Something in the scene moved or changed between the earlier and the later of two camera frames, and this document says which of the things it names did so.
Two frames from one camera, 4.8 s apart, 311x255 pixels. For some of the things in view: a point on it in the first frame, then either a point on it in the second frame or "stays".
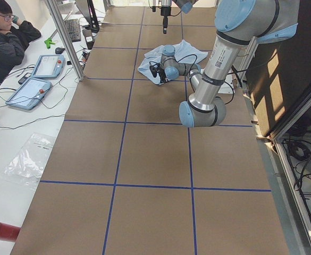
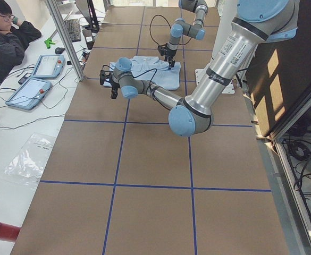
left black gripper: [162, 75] -> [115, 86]
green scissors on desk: [48, 42] stays
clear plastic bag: [27, 165] stays
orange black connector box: [85, 55] stays
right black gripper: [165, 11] -> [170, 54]
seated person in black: [6, 36] stays
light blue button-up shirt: [182, 49] -> [153, 69]
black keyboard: [73, 27] stays
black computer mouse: [59, 50] stays
